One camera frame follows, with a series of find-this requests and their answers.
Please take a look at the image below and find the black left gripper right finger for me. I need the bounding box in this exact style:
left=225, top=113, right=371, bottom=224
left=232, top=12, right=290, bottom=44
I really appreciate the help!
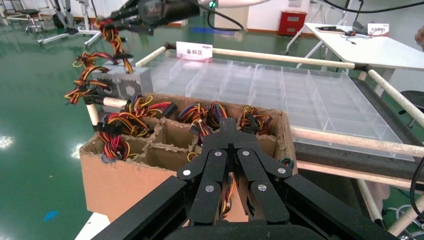
left=231, top=117, right=398, bottom=240

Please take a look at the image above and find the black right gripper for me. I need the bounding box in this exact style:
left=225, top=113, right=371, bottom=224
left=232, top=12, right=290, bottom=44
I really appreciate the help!
left=109, top=0, right=201, bottom=36

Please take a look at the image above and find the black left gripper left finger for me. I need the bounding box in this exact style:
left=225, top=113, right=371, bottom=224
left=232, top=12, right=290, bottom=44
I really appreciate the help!
left=92, top=117, right=233, bottom=240

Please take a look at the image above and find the white metal floor stand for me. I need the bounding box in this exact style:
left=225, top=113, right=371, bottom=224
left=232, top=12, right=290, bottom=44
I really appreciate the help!
left=37, top=0, right=104, bottom=47

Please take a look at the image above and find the white sign with red text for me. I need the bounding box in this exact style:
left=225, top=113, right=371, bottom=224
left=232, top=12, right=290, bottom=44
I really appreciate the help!
left=176, top=41, right=214, bottom=62

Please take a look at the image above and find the blue floor mat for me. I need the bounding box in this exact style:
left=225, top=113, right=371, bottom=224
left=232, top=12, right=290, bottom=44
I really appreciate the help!
left=191, top=27, right=233, bottom=36

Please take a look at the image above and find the clear acrylic divider tray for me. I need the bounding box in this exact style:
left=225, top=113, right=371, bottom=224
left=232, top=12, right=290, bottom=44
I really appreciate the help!
left=145, top=54, right=415, bottom=162

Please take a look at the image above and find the cardboard box with dividers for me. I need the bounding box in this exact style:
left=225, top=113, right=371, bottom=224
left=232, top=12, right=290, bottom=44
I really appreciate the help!
left=79, top=93, right=297, bottom=223

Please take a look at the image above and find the black stool with chrome legs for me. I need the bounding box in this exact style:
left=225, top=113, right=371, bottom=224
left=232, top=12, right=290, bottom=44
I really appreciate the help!
left=4, top=8, right=46, bottom=34

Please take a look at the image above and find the red cabinet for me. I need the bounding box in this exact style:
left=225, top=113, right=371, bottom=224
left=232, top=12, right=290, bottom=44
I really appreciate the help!
left=278, top=10, right=307, bottom=37

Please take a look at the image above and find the black phone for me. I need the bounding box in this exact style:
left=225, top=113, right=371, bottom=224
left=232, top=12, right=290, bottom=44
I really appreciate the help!
left=315, top=25, right=346, bottom=34

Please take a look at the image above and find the white office table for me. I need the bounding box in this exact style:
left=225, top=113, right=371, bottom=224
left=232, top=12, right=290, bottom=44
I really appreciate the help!
left=285, top=22, right=424, bottom=94

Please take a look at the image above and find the black round stool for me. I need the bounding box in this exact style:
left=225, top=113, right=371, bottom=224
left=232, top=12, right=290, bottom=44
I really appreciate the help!
left=399, top=90, right=424, bottom=128

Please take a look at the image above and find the small white desk sign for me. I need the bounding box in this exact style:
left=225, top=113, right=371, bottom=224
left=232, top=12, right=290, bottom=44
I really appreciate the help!
left=367, top=23, right=390, bottom=37

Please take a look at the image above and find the wire bundle outside box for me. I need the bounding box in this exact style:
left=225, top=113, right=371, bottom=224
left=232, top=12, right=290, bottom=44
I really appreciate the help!
left=218, top=172, right=237, bottom=220

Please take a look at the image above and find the black hanging cable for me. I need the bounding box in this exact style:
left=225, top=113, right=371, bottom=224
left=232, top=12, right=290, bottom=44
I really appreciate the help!
left=410, top=155, right=424, bottom=223

